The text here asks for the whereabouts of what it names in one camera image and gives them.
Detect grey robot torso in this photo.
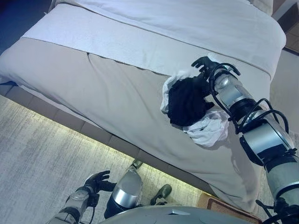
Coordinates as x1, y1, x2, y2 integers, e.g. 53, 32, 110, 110
98, 204, 260, 224

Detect flat grey pillow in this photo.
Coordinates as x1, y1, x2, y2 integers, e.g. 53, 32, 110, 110
251, 0, 274, 15

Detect white garment with blue label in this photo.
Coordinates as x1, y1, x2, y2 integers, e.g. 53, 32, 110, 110
160, 69, 201, 115

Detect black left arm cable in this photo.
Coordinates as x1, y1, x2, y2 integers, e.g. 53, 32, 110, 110
86, 192, 100, 221

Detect brown wooden nightstand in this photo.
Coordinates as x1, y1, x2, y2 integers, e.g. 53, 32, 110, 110
272, 4, 299, 52

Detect brown wicker basket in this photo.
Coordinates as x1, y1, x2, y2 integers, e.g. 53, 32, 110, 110
197, 196, 264, 224

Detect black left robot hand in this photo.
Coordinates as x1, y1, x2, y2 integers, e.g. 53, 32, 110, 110
84, 170, 117, 193

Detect plain white garment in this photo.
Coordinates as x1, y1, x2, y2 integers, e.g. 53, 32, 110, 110
183, 109, 231, 148

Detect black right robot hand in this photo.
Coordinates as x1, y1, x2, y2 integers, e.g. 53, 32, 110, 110
191, 56, 222, 82

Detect grey bed blanket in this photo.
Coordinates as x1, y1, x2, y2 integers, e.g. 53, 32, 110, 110
0, 37, 278, 215

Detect white duvet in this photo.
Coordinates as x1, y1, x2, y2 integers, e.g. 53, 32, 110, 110
21, 0, 287, 81

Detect black garment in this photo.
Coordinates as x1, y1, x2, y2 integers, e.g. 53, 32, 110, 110
167, 74, 215, 128

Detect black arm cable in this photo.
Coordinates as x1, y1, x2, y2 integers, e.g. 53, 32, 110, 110
205, 63, 299, 224
86, 192, 100, 221

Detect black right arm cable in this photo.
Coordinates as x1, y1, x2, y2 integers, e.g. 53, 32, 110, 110
205, 63, 299, 224

